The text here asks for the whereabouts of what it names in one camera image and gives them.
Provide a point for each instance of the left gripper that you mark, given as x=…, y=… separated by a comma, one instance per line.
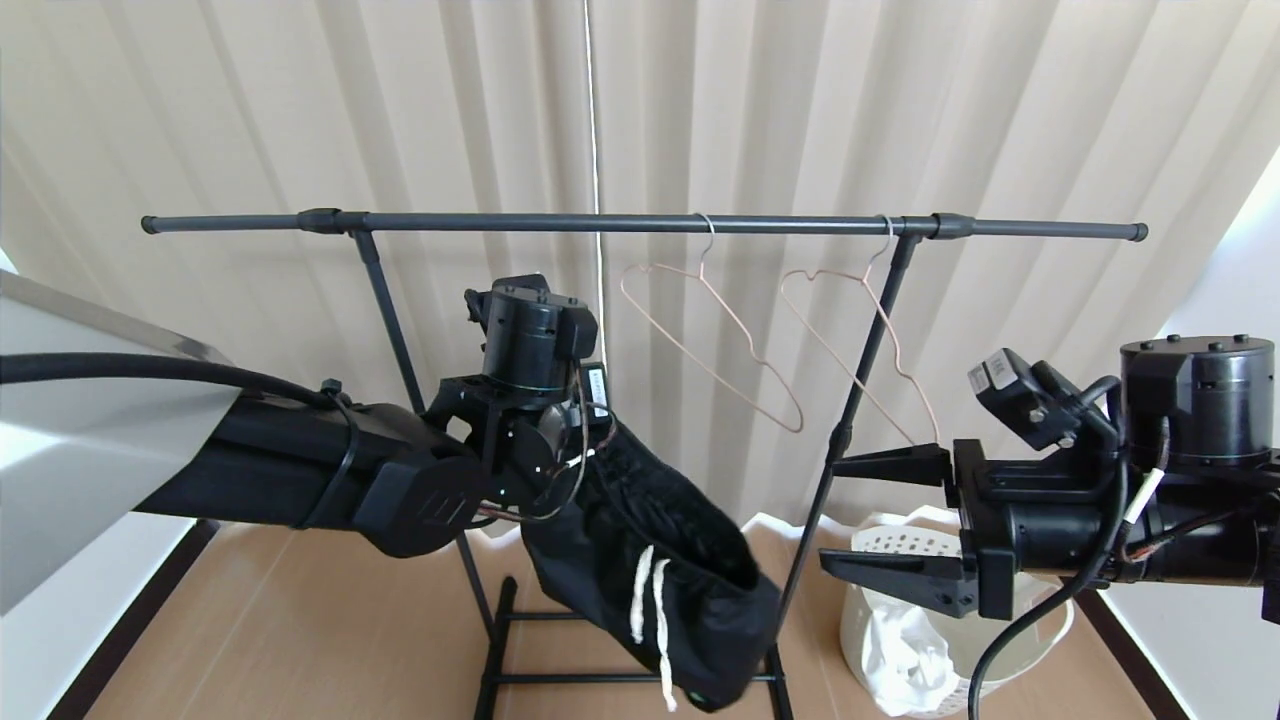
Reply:
x=580, y=430

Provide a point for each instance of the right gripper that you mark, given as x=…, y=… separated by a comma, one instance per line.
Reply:
x=1050, y=520

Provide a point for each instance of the white printed t-shirt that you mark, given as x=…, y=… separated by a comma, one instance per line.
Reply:
x=910, y=650

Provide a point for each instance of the pink clothes hanger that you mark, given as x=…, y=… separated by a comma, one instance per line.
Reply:
x=885, y=330
x=727, y=315

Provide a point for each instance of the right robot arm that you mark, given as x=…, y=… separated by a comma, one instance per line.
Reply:
x=1200, y=400

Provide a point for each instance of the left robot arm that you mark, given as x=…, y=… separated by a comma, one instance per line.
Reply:
x=300, y=460

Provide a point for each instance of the white laundry basket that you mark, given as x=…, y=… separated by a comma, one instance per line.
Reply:
x=900, y=542

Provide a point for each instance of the black clothes rack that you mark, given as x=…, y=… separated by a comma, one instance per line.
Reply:
x=600, y=222

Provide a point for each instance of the beige curtain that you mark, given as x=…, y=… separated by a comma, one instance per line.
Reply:
x=800, y=100

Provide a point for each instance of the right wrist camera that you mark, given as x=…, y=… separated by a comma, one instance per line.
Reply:
x=1005, y=385

